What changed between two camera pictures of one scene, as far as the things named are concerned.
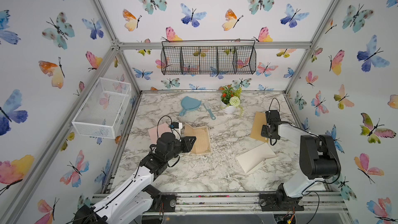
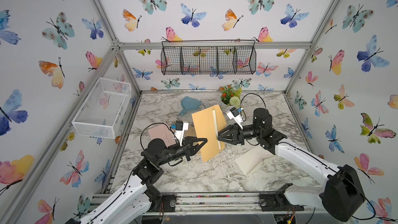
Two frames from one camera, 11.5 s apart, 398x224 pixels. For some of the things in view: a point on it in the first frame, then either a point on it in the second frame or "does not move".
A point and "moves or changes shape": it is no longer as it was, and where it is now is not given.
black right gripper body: (265, 131) -> (240, 136)
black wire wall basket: (211, 56) does not move
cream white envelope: (251, 159) does not move
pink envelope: (162, 128) does not move
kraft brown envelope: (260, 120) moves or changes shape
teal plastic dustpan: (188, 103) does not move
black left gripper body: (185, 147) -> (185, 152)
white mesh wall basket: (101, 113) does not move
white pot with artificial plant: (230, 99) does not move
